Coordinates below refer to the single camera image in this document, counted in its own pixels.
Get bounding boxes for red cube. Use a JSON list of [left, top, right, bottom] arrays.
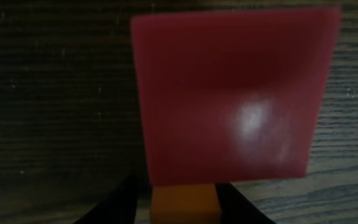
[[130, 6, 342, 187]]

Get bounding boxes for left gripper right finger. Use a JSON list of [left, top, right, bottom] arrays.
[[215, 182, 276, 224]]

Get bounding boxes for orange cube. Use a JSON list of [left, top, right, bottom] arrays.
[[149, 183, 223, 224]]

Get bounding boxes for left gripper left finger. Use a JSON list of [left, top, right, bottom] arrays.
[[73, 174, 139, 224]]

